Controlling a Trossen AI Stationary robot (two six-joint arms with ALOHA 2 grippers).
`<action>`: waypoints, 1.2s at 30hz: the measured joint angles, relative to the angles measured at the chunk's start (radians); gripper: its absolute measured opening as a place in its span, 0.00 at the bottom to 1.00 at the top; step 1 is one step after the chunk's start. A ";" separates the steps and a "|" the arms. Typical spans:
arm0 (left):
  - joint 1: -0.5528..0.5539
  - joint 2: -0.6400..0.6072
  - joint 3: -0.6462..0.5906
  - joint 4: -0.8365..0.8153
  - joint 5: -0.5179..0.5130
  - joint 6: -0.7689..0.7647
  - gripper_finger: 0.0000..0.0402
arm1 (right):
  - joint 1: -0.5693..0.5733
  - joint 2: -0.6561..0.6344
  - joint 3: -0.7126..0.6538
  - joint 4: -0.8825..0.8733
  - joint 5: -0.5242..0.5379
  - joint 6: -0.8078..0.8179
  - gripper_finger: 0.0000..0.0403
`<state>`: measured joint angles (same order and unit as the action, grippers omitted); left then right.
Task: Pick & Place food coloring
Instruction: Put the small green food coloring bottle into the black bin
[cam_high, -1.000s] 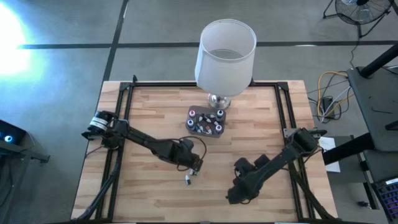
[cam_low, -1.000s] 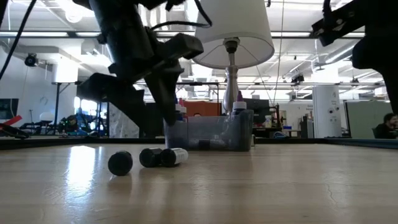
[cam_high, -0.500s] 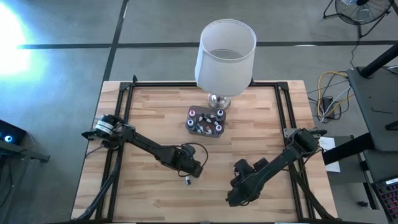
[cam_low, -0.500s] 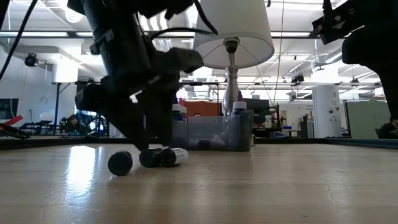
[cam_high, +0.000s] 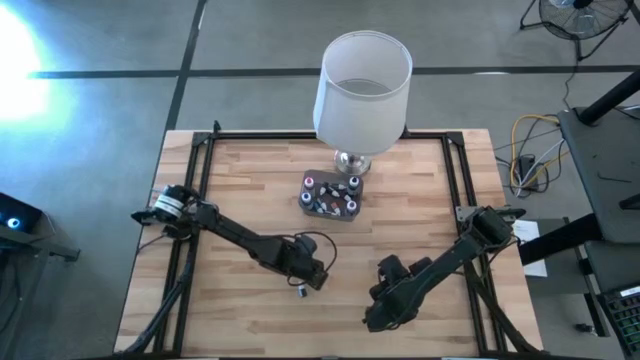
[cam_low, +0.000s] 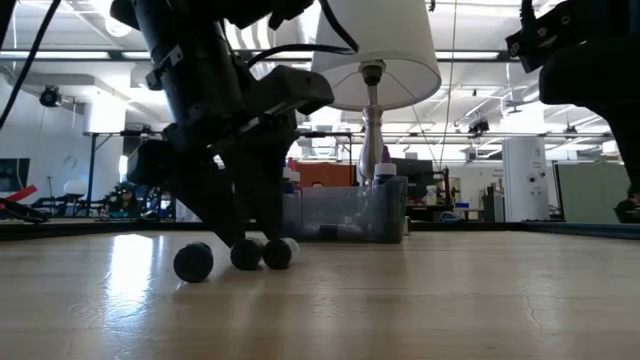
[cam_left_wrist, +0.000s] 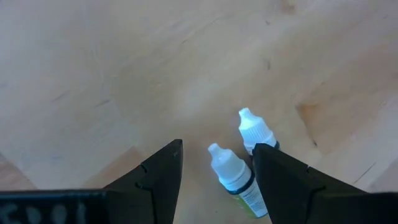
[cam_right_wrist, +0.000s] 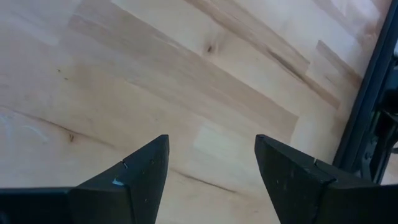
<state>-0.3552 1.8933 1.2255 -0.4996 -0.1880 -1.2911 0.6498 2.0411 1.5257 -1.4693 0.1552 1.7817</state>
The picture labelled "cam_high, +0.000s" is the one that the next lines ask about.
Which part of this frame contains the black power adapter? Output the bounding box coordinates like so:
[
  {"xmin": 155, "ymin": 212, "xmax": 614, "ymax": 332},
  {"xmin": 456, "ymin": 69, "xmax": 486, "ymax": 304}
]
[{"xmin": 517, "ymin": 154, "xmax": 540, "ymax": 192}]

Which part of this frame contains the silver mounting plate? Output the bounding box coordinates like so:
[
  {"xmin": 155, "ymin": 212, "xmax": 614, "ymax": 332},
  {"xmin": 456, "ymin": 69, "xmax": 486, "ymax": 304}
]
[{"xmin": 455, "ymin": 204, "xmax": 481, "ymax": 224}]

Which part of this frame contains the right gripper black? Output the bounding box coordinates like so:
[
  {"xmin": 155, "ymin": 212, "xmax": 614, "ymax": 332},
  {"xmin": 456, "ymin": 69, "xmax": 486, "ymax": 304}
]
[{"xmin": 363, "ymin": 253, "xmax": 436, "ymax": 334}]

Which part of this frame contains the black cable sleeve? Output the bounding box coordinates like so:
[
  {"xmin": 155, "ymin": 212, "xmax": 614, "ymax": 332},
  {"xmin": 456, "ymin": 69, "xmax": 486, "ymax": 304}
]
[
  {"xmin": 122, "ymin": 244, "xmax": 196, "ymax": 356},
  {"xmin": 467, "ymin": 259, "xmax": 539, "ymax": 356}
]

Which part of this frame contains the black computer case with light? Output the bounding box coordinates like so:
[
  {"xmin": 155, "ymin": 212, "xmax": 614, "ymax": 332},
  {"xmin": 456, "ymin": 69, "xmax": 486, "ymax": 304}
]
[{"xmin": 0, "ymin": 192, "xmax": 45, "ymax": 247}]

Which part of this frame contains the black aluminium table frame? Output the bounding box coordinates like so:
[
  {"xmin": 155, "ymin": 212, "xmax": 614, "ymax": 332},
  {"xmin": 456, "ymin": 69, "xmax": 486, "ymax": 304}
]
[{"xmin": 113, "ymin": 119, "xmax": 551, "ymax": 360}]

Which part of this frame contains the black side desk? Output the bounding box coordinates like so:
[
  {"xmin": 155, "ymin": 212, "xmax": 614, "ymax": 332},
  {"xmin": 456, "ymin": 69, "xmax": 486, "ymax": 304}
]
[{"xmin": 519, "ymin": 67, "xmax": 640, "ymax": 296}]

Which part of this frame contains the white shade silver table lamp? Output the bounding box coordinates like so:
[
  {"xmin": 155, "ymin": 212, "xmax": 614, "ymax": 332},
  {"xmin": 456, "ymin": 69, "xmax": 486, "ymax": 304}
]
[{"xmin": 312, "ymin": 29, "xmax": 414, "ymax": 177}]

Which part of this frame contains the grey plastic bin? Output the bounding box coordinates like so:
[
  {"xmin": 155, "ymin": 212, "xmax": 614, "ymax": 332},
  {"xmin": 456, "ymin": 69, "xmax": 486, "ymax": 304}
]
[{"xmin": 297, "ymin": 169, "xmax": 365, "ymax": 223}]

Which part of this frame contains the yellow cable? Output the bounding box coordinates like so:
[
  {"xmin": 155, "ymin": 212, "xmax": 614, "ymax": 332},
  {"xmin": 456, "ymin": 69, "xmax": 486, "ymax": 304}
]
[{"xmin": 509, "ymin": 113, "xmax": 569, "ymax": 194}]

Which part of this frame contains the backlit keyboard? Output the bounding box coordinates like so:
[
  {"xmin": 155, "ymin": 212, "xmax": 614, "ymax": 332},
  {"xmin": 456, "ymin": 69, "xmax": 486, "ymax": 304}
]
[{"xmin": 598, "ymin": 285, "xmax": 640, "ymax": 357}]

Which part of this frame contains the black floor fan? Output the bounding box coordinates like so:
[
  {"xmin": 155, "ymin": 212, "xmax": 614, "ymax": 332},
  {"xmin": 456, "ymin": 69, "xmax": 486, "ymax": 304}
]
[{"xmin": 518, "ymin": 0, "xmax": 635, "ymax": 62}]

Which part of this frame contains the white paper sheet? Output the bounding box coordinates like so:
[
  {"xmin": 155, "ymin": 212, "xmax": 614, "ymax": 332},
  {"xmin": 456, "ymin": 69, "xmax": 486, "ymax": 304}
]
[{"xmin": 513, "ymin": 219, "xmax": 549, "ymax": 279}]

